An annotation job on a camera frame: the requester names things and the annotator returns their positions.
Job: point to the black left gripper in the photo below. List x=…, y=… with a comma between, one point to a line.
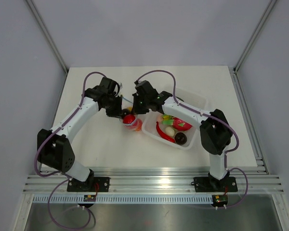
x=117, y=113

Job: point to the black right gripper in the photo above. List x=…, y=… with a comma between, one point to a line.
x=136, y=110

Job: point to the red apple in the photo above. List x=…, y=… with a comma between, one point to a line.
x=129, y=119

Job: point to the clear zip top bag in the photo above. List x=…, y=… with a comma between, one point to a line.
x=127, y=103

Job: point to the orange red tomato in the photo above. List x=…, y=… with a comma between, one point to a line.
x=136, y=125

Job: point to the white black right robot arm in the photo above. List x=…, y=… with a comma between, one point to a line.
x=214, y=129

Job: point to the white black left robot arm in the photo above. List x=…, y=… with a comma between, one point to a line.
x=54, y=147

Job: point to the pink peach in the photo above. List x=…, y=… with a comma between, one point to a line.
x=160, y=118

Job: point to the white perforated plastic basket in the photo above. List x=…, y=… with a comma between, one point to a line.
x=193, y=99

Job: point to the white garlic bulb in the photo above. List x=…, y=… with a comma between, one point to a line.
x=170, y=131

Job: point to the pink dragon fruit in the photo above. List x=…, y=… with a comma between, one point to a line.
x=176, y=123

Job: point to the left small circuit board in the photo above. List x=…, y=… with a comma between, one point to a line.
x=89, y=198

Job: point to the small circuit board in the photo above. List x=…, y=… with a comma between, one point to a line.
x=219, y=200
x=89, y=198

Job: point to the right small circuit board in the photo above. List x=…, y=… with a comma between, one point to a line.
x=219, y=200

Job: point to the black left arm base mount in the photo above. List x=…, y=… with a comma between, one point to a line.
x=92, y=184

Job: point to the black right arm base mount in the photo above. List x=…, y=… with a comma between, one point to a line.
x=207, y=185

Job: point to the left aluminium corner post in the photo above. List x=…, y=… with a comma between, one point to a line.
x=45, y=32

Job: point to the aluminium corner post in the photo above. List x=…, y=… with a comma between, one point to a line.
x=45, y=32
x=255, y=34

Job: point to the white slotted cable duct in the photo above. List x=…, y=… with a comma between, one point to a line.
x=125, y=199

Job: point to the right aluminium corner post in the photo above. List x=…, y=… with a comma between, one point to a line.
x=255, y=34

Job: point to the aluminium rail frame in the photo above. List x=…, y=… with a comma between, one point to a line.
x=139, y=164

